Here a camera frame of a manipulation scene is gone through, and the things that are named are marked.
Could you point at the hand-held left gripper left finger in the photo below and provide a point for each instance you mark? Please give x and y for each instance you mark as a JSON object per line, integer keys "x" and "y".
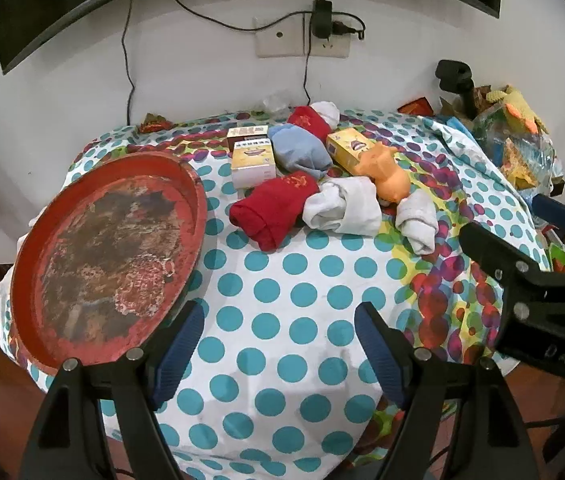
{"x": 182, "y": 340}

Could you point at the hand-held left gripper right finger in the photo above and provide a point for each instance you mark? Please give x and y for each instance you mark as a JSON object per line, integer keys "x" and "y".
{"x": 377, "y": 340}

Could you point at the red round tray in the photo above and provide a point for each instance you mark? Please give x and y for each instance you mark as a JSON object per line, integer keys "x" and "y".
{"x": 112, "y": 240}

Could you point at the large white sock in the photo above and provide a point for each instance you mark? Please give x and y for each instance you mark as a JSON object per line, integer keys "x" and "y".
{"x": 347, "y": 207}

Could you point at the red sock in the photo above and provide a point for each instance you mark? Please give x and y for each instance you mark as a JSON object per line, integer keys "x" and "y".
{"x": 272, "y": 205}
{"x": 310, "y": 122}

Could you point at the yellow cartoon face box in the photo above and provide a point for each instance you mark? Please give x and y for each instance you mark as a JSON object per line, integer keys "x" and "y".
{"x": 255, "y": 165}
{"x": 345, "y": 147}

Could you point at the light blue sock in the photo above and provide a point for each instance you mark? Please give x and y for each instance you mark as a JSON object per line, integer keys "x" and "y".
{"x": 300, "y": 152}

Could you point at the green packet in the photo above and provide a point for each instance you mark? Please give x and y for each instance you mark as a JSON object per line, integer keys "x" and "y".
{"x": 560, "y": 257}

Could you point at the plastic bag of snacks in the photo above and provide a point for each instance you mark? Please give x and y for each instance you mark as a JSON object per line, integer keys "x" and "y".
{"x": 517, "y": 155}

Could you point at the polka dot tablecloth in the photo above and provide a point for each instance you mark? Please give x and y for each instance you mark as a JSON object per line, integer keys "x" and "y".
{"x": 287, "y": 285}

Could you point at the yellow knitted toy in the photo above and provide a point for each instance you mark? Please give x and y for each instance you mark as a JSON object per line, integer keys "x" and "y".
{"x": 522, "y": 107}

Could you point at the blue cloth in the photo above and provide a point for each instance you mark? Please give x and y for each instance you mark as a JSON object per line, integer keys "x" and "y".
{"x": 460, "y": 127}

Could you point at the red packet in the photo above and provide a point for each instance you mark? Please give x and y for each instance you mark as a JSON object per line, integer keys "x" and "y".
{"x": 415, "y": 107}

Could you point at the black phone stand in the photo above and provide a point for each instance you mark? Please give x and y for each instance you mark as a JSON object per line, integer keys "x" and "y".
{"x": 455, "y": 75}

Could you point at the small rolled white sock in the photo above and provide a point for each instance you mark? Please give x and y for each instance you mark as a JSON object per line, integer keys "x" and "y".
{"x": 326, "y": 111}

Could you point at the small brown white box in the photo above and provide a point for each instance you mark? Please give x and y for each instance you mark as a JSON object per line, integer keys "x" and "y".
{"x": 245, "y": 132}

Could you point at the red candy wrapper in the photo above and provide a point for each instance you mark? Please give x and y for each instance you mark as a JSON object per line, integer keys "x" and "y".
{"x": 155, "y": 122}

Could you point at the clear plastic wrap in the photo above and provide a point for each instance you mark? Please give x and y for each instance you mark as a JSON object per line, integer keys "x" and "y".
{"x": 277, "y": 102}

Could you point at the black plug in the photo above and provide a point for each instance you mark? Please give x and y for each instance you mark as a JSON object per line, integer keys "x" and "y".
{"x": 345, "y": 27}

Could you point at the black power adapter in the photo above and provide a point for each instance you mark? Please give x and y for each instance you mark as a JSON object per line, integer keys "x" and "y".
{"x": 321, "y": 17}

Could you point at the beige wall socket plate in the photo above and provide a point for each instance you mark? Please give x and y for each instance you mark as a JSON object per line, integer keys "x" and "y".
{"x": 335, "y": 47}

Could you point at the beige wall outlet plate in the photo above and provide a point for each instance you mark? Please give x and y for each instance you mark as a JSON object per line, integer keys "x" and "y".
{"x": 277, "y": 42}

